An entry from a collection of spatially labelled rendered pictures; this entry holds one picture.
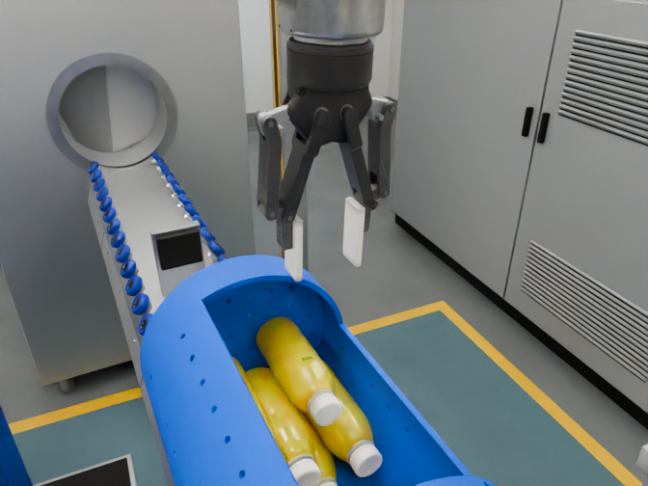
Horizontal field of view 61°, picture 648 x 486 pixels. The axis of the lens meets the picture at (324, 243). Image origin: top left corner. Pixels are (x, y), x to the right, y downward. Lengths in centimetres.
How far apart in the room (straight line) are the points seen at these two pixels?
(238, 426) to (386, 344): 200
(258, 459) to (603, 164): 186
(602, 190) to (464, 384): 92
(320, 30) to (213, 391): 36
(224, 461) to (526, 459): 173
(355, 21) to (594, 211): 187
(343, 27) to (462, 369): 211
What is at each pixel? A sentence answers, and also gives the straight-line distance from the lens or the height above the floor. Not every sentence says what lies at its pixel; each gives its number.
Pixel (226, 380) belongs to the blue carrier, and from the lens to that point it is 59.
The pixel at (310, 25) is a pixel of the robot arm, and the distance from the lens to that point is 46.
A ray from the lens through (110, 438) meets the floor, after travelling 227.
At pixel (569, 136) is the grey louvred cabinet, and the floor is 95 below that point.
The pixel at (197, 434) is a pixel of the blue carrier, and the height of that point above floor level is 118.
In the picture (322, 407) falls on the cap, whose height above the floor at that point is 111.
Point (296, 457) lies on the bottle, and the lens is 69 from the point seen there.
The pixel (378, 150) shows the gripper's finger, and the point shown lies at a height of 143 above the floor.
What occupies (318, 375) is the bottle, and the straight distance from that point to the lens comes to 72.
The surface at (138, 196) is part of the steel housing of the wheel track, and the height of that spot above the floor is 93.
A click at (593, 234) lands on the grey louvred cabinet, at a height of 63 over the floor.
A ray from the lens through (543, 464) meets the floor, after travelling 220.
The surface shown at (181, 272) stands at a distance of 122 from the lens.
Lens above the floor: 161
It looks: 29 degrees down
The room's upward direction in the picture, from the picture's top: straight up
